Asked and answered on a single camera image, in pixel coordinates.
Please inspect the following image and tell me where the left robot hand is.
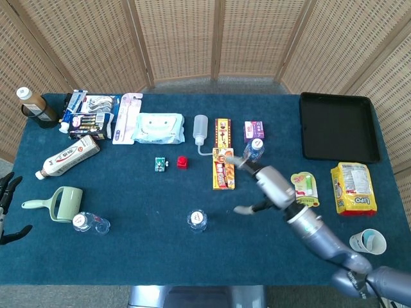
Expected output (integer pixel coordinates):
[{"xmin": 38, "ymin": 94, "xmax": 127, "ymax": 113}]
[{"xmin": 0, "ymin": 171, "xmax": 33, "ymax": 246}]

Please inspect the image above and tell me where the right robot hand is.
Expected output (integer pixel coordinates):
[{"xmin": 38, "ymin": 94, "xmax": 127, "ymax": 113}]
[{"xmin": 232, "ymin": 155, "xmax": 297, "ymax": 216}]

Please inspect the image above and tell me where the clear plastic water bottle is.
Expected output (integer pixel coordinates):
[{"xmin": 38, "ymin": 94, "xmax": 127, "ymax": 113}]
[
  {"xmin": 242, "ymin": 138, "xmax": 266, "ymax": 165},
  {"xmin": 186, "ymin": 209, "xmax": 209, "ymax": 234},
  {"xmin": 71, "ymin": 211, "xmax": 111, "ymax": 236}
]

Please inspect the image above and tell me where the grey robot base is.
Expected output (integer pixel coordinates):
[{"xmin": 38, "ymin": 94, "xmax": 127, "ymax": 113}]
[{"xmin": 128, "ymin": 284, "xmax": 267, "ymax": 308}]

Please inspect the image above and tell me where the green lip balm package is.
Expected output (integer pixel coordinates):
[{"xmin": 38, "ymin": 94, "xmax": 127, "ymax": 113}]
[{"xmin": 290, "ymin": 171, "xmax": 321, "ymax": 208}]

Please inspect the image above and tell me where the yellow curry box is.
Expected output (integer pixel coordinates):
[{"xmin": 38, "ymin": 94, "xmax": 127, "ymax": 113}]
[{"xmin": 212, "ymin": 147, "xmax": 236, "ymax": 191}]

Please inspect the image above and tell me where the small purple box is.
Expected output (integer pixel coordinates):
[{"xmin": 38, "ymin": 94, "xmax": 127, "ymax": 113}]
[{"xmin": 243, "ymin": 120, "xmax": 266, "ymax": 144}]

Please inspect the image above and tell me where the green lint roller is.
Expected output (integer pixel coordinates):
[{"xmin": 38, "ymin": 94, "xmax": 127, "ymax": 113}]
[{"xmin": 21, "ymin": 186, "xmax": 84, "ymax": 223}]

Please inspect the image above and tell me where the white carton box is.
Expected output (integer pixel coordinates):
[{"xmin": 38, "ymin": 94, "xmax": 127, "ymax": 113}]
[{"xmin": 35, "ymin": 134, "xmax": 101, "ymax": 180}]

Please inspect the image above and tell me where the yellow red spice box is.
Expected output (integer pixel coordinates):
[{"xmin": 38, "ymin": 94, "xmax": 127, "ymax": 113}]
[{"xmin": 214, "ymin": 118, "xmax": 232, "ymax": 150}]

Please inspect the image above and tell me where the yellow snack bag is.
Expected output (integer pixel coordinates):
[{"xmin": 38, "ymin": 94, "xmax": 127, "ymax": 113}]
[{"xmin": 330, "ymin": 161, "xmax": 378, "ymax": 217}]

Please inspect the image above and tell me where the black plastic tray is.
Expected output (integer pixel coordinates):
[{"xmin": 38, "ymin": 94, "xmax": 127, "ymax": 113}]
[{"xmin": 299, "ymin": 92, "xmax": 381, "ymax": 165}]

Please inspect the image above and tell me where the brown drink bottle white cap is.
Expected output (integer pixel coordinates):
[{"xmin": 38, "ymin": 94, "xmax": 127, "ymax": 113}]
[{"xmin": 16, "ymin": 87, "xmax": 60, "ymax": 130}]

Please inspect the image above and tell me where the white squeeze bottle with tube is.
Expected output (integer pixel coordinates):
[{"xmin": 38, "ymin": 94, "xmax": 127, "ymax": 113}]
[{"xmin": 193, "ymin": 114, "xmax": 214, "ymax": 157}]

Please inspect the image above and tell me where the dark navy snack packet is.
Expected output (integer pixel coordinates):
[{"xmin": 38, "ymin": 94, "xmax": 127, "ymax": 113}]
[{"xmin": 67, "ymin": 112, "xmax": 115, "ymax": 141}]

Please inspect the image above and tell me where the white paper cup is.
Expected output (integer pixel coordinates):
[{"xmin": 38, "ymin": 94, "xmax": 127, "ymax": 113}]
[{"xmin": 349, "ymin": 228, "xmax": 387, "ymax": 255}]

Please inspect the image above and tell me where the blue white toothpaste tube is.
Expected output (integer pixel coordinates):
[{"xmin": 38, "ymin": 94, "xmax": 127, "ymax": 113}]
[{"xmin": 58, "ymin": 89, "xmax": 89, "ymax": 134}]

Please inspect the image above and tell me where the small green toy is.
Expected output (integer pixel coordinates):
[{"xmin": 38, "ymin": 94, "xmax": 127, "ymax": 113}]
[{"xmin": 153, "ymin": 157, "xmax": 169, "ymax": 173}]

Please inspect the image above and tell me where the white blister pack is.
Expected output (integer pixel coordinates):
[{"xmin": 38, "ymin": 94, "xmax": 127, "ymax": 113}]
[{"xmin": 81, "ymin": 94, "xmax": 121, "ymax": 115}]

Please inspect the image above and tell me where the light blue wet wipes pack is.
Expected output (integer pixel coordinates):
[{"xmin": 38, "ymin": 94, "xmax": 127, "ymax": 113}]
[{"xmin": 131, "ymin": 112, "xmax": 186, "ymax": 146}]

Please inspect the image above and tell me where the blue table cloth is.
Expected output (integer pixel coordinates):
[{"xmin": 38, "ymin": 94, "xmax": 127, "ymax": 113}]
[{"xmin": 0, "ymin": 92, "xmax": 411, "ymax": 286}]

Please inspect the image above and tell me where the pink toothbrush pack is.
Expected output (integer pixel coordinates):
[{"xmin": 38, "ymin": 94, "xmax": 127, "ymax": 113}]
[{"xmin": 112, "ymin": 92, "xmax": 143, "ymax": 146}]

